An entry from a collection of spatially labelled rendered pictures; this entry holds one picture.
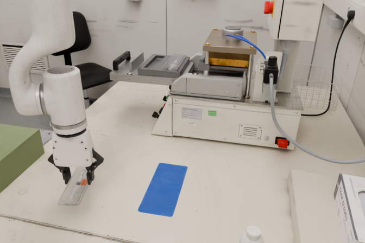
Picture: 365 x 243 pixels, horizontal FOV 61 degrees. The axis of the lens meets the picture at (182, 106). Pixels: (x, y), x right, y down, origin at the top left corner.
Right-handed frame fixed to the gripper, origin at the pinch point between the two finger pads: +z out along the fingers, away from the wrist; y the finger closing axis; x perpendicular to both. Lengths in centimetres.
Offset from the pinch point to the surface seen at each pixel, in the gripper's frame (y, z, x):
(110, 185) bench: 7.1, 7.1, 5.2
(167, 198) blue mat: 24.6, 7.2, 0.2
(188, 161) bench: 30.8, 7.2, 18.2
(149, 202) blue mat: 19.7, 7.2, -1.7
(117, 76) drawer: 2.7, -14.1, 43.5
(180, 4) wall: 22, -22, 193
